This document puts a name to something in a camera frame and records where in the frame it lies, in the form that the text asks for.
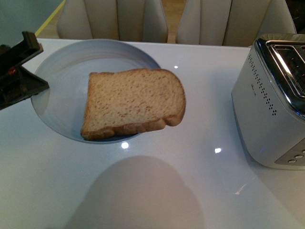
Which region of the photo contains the light blue round plate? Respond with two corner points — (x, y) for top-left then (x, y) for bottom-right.
(31, 39), (160, 142)

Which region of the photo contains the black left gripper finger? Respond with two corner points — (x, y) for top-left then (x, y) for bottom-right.
(0, 67), (49, 110)
(0, 31), (43, 72)

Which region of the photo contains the slice of brown bread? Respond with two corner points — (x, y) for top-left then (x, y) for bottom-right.
(81, 68), (186, 141)

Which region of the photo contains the beige chair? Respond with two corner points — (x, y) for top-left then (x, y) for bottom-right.
(176, 0), (296, 47)
(57, 0), (168, 43)

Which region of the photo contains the white and chrome toaster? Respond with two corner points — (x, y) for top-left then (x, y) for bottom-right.
(231, 34), (305, 170)

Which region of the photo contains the beige chair on right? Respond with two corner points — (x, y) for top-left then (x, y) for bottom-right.
(176, 0), (296, 47)

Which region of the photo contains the beige chair on left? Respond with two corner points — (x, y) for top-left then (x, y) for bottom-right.
(57, 0), (168, 43)

